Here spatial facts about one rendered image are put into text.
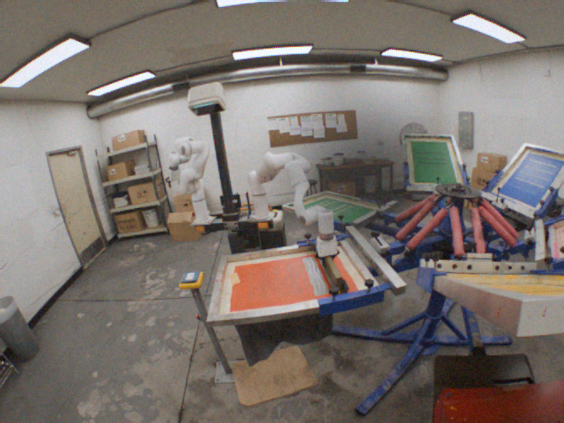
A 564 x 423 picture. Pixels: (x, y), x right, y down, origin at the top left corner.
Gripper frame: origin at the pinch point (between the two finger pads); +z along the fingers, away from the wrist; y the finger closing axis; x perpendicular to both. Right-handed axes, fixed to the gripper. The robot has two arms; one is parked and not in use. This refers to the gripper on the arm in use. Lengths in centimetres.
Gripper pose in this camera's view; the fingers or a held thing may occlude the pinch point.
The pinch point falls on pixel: (327, 263)
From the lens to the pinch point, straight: 129.4
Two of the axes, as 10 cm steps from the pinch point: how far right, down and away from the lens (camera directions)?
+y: -9.9, 1.4, -0.6
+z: 1.2, 9.4, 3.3
